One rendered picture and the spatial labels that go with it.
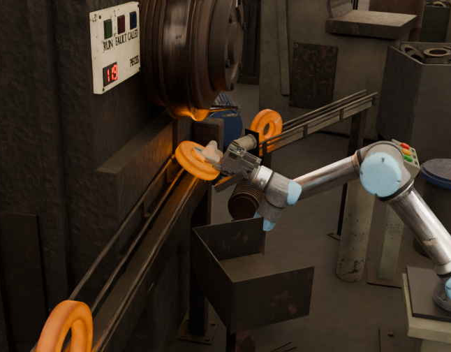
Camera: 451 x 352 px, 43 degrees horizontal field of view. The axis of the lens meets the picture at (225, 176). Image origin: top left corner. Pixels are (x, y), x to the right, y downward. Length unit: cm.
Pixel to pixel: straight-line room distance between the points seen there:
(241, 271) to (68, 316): 57
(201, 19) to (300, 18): 288
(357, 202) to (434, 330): 73
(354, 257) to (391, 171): 98
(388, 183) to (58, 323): 100
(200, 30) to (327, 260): 154
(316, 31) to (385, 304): 241
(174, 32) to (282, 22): 295
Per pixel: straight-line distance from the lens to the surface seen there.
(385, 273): 268
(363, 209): 248
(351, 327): 238
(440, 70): 372
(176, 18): 153
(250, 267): 152
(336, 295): 254
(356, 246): 256
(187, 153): 178
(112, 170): 141
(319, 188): 189
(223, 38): 158
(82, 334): 118
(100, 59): 133
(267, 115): 222
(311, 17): 439
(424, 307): 200
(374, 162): 166
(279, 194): 179
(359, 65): 433
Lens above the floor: 141
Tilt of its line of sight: 23 degrees down
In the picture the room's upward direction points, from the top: 2 degrees clockwise
